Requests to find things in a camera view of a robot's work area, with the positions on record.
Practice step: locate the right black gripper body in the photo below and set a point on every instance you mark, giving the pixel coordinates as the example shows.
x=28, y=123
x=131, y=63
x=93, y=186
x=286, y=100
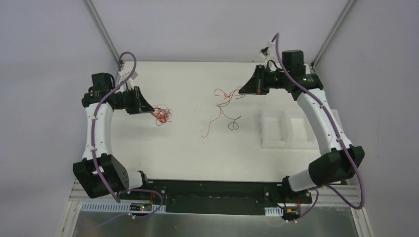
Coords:
x=259, y=80

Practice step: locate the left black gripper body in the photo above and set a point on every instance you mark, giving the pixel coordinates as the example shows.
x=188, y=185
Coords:
x=134, y=100

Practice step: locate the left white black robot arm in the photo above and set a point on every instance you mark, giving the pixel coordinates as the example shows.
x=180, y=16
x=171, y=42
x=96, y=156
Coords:
x=99, y=172

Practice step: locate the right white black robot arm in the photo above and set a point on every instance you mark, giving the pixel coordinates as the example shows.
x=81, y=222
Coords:
x=339, y=157

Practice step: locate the clear plastic compartment tray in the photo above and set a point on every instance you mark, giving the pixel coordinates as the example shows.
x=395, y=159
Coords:
x=286, y=129

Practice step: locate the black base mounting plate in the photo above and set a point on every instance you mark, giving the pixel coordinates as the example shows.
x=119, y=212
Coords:
x=218, y=197

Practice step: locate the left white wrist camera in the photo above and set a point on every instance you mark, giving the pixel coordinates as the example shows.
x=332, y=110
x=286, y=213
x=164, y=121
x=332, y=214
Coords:
x=125, y=76

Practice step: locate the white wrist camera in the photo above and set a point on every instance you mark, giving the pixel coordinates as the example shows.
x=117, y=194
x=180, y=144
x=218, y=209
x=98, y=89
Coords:
x=265, y=52
x=125, y=76

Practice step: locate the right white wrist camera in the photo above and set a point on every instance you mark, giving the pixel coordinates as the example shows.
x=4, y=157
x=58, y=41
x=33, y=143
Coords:
x=265, y=52

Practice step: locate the left white slotted cable duct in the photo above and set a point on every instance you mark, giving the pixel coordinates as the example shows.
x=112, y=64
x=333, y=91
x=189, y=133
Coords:
x=123, y=207

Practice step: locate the white slotted cable duct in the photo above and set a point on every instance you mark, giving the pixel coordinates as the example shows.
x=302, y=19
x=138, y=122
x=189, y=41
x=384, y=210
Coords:
x=273, y=211
x=123, y=207

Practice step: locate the right white slotted cable duct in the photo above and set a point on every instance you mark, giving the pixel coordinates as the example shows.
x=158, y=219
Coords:
x=273, y=211

